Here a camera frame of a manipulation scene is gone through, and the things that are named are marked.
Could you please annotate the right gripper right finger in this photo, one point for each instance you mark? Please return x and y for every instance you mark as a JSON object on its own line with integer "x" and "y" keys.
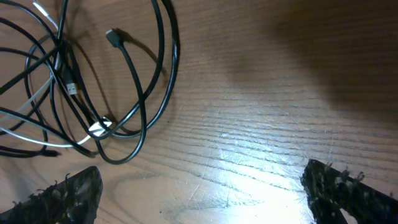
{"x": 330, "y": 191}

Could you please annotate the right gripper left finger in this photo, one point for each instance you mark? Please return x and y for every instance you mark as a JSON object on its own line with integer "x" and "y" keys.
{"x": 75, "y": 200}

